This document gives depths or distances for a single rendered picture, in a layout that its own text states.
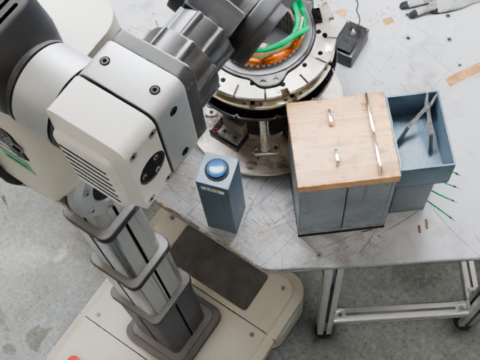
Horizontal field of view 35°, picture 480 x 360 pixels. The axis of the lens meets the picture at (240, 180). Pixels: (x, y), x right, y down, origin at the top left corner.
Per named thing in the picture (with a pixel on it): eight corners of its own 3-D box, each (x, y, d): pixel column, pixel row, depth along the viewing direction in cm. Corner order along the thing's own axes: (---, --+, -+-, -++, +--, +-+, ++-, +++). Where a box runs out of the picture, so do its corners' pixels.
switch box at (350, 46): (368, 39, 191) (370, 26, 186) (350, 68, 188) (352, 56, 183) (346, 30, 193) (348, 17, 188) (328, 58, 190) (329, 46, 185)
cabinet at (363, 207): (369, 154, 178) (381, 98, 154) (383, 227, 170) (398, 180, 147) (288, 163, 179) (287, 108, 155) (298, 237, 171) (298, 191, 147)
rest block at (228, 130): (228, 121, 180) (226, 110, 175) (248, 132, 178) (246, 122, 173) (218, 135, 178) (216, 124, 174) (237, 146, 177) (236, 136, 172)
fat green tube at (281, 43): (309, 29, 150) (309, 23, 149) (313, 46, 149) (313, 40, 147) (236, 41, 150) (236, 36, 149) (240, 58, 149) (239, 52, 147)
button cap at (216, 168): (210, 158, 152) (210, 156, 151) (229, 163, 151) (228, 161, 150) (204, 176, 150) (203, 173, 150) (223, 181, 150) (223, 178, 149)
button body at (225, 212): (217, 198, 176) (206, 151, 153) (246, 206, 175) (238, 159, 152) (208, 226, 173) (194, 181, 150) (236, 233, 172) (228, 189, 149)
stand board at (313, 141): (383, 97, 154) (383, 91, 152) (400, 181, 147) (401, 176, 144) (286, 108, 155) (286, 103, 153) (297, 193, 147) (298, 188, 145)
